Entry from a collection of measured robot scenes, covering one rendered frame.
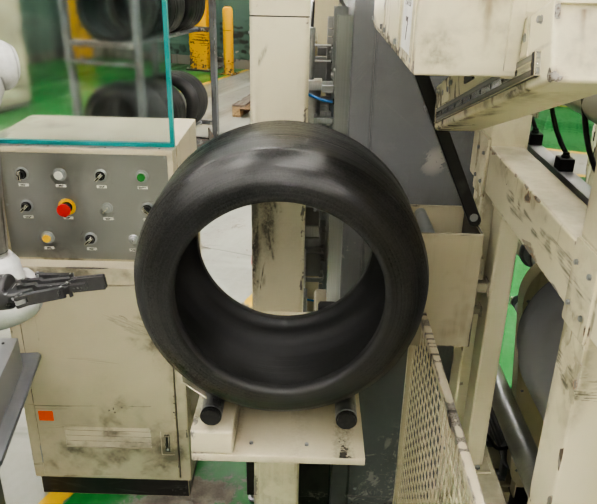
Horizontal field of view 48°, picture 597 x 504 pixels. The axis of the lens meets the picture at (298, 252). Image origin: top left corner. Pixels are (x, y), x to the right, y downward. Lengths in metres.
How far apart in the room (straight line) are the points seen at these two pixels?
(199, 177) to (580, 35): 0.68
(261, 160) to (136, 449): 1.48
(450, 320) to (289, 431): 0.47
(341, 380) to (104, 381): 1.14
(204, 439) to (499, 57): 0.96
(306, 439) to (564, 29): 1.02
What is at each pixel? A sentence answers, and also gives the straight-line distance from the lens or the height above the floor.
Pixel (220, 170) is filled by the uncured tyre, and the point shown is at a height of 1.42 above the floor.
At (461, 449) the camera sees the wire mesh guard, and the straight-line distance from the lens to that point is 1.25.
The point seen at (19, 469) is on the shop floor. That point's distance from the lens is 2.84.
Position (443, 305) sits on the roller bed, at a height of 1.02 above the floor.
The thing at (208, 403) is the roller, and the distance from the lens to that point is 1.45.
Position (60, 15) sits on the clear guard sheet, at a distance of 1.98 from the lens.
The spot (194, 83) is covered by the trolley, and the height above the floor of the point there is 0.75.
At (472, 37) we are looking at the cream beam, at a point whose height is 1.69.
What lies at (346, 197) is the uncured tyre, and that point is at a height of 1.39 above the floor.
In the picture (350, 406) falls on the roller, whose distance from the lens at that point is 1.45.
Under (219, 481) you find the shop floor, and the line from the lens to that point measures 2.64.
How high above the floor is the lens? 1.78
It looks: 24 degrees down
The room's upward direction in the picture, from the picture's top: 1 degrees clockwise
